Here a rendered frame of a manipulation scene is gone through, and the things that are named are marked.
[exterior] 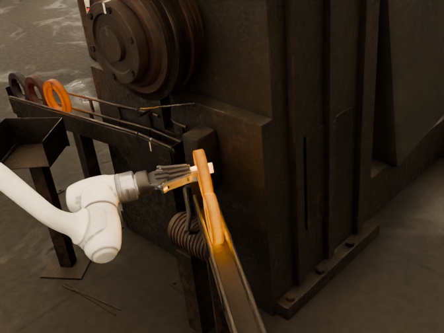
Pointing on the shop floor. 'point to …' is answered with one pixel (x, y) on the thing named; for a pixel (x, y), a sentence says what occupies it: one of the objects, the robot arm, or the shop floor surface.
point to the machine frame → (273, 138)
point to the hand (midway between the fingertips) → (201, 169)
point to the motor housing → (193, 273)
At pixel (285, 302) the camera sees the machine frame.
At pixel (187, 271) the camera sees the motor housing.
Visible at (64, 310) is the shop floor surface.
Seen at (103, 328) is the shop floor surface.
